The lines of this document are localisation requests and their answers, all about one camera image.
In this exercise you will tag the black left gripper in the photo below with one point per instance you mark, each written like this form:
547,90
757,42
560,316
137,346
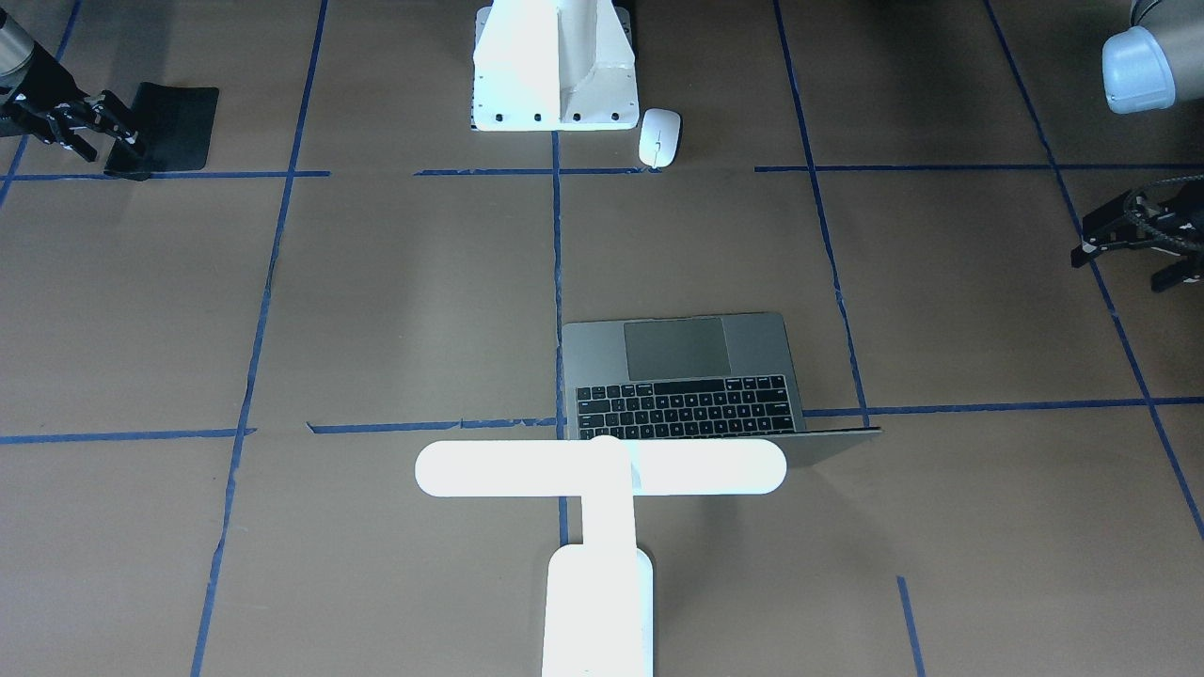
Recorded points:
1108,228

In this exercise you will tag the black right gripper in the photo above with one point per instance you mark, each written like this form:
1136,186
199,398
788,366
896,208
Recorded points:
36,95

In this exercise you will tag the black mouse pad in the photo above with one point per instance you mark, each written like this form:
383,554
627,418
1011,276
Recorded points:
175,126

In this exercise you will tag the grey laptop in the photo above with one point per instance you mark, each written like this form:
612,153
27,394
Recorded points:
711,376

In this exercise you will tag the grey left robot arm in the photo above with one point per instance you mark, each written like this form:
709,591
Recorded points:
1155,63

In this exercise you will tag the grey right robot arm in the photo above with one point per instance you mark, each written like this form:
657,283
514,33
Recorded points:
16,43

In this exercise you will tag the white computer mouse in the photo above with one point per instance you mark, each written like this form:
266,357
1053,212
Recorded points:
659,138

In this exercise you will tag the white desk lamp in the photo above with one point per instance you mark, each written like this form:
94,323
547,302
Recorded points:
600,595

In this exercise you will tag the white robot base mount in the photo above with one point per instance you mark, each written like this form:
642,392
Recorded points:
546,66

